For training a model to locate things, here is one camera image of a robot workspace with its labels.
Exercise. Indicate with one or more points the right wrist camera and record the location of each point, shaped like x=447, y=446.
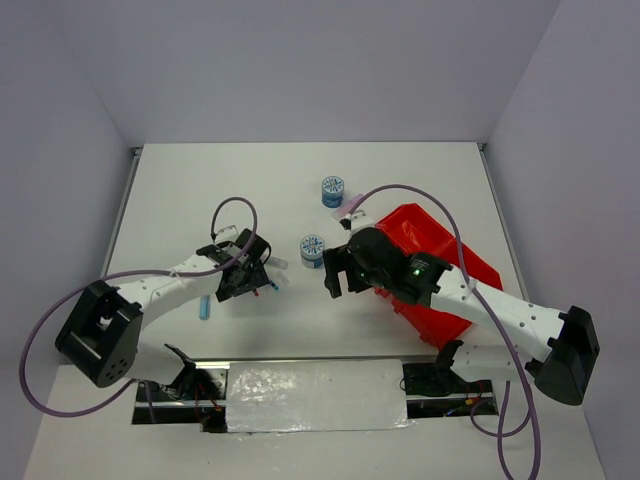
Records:
x=356, y=221

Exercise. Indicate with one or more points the blue highlighter pen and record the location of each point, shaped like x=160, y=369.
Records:
x=205, y=308

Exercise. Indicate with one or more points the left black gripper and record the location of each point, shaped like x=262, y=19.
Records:
x=255, y=278

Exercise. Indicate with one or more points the orange capped lead case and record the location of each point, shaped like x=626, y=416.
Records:
x=277, y=262

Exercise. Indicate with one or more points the clear pen cap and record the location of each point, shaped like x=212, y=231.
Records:
x=282, y=279

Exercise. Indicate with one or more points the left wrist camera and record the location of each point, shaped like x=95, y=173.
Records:
x=226, y=234

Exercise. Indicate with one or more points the blue tape stack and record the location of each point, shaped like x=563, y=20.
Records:
x=311, y=251
x=332, y=191

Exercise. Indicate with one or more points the red plastic bin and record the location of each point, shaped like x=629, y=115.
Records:
x=412, y=229

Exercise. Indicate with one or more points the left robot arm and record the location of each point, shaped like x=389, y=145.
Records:
x=101, y=336

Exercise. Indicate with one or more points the near blue tape stack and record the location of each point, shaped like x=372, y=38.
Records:
x=311, y=251

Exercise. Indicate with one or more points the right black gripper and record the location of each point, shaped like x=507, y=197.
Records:
x=337, y=259

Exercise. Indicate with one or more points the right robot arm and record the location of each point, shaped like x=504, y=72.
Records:
x=557, y=348

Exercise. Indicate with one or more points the pink eraser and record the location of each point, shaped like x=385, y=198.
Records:
x=348, y=207

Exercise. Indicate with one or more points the silver foil base cover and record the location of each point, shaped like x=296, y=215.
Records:
x=315, y=396

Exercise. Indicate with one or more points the far blue tape stack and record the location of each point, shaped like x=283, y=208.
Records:
x=332, y=191

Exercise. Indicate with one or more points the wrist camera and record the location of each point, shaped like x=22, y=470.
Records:
x=356, y=221
x=226, y=234

